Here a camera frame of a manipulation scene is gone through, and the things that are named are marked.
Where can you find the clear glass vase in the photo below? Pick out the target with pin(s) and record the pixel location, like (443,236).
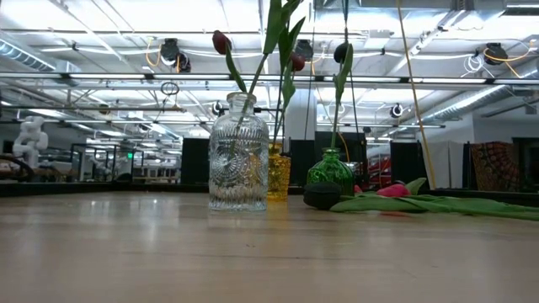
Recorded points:
(238,168)

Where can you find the white robot figure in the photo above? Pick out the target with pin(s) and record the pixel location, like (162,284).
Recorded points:
(30,139)

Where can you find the black partition panel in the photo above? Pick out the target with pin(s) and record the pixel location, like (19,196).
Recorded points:
(321,141)
(194,162)
(301,164)
(406,162)

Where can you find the white hanging cloth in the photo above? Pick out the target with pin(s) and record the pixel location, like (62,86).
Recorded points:
(446,164)

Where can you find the black artificial tulip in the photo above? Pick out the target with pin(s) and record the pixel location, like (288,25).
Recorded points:
(322,195)
(341,52)

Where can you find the black round ceiling fixture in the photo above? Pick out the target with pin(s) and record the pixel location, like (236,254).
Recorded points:
(217,108)
(396,110)
(170,48)
(184,63)
(494,52)
(306,47)

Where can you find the red patterned hanging tapestry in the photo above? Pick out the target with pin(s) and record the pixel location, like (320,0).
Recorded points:
(494,166)

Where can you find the green glass vase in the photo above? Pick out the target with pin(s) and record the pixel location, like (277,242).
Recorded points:
(332,170)

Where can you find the yellow glass vase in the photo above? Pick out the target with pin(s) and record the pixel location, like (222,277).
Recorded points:
(279,177)

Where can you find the silver ventilation duct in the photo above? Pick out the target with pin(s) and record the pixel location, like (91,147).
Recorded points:
(21,54)
(463,103)

